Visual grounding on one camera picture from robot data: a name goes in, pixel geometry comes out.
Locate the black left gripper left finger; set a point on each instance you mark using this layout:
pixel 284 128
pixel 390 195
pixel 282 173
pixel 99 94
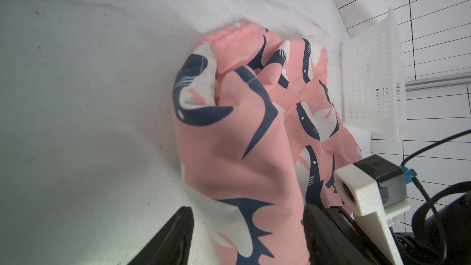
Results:
pixel 171 245

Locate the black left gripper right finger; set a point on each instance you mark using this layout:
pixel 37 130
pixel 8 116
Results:
pixel 334 239

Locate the pink shark print shorts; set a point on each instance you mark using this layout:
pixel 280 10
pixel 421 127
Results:
pixel 259 138

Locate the white perforated plastic basket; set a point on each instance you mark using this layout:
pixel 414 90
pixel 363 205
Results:
pixel 373 80

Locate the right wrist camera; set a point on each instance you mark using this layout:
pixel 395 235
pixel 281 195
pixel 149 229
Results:
pixel 375 191

